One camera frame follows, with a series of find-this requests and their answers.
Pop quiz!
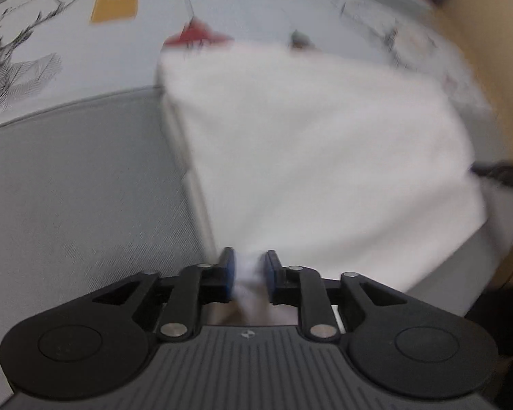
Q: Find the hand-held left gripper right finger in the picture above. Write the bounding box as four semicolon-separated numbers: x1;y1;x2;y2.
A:
265;250;407;342

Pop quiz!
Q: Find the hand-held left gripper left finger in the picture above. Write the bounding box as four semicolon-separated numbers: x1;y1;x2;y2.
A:
90;247;237;342

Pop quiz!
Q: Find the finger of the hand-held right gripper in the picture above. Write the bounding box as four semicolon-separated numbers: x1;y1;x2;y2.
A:
471;159;513;189

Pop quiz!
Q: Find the white towel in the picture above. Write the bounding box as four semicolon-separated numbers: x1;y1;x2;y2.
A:
156;43;513;334

